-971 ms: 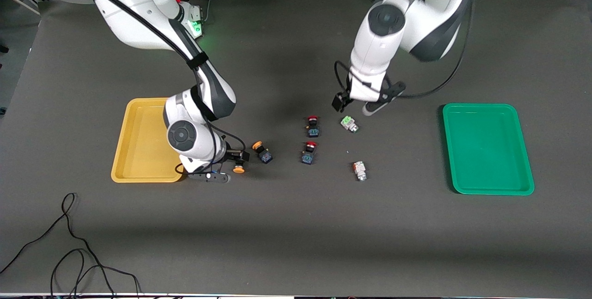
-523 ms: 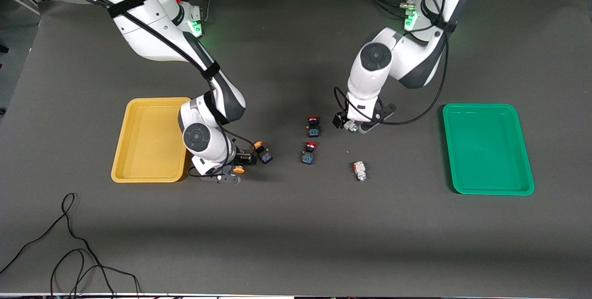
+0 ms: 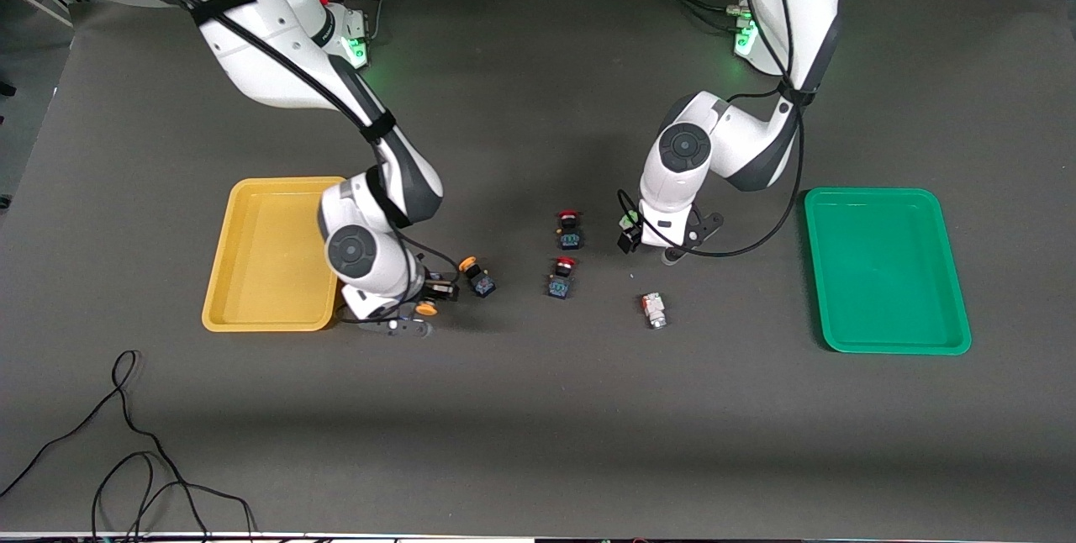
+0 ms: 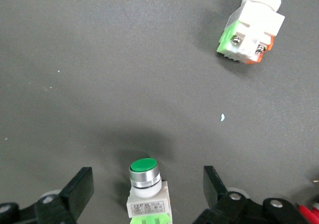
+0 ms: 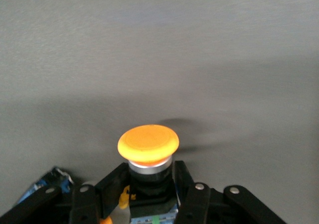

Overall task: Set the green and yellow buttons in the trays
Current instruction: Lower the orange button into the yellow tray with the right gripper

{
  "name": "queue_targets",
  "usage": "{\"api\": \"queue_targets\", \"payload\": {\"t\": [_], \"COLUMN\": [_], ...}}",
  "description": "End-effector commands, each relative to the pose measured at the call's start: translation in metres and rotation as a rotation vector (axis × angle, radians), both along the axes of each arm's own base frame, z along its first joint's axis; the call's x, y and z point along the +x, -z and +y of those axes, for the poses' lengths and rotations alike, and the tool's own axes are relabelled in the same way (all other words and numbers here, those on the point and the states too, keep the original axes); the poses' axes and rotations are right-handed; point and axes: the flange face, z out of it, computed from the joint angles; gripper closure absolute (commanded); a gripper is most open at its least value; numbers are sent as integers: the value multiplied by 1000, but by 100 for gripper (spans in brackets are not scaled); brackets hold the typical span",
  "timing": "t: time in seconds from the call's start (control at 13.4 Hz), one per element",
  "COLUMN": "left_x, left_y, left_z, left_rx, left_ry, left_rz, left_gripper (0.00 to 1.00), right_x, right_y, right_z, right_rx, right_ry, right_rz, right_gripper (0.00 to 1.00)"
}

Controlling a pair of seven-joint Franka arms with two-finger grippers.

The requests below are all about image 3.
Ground yellow plastic tray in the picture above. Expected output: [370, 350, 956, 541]
[202, 177, 347, 333]

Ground loose black cable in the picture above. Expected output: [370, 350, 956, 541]
[0, 350, 257, 543]

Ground green plastic tray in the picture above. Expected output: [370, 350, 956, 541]
[804, 187, 973, 356]

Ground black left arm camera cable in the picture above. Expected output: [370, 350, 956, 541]
[618, 0, 810, 260]

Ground red push button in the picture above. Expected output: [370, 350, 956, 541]
[547, 256, 578, 300]
[556, 209, 585, 250]

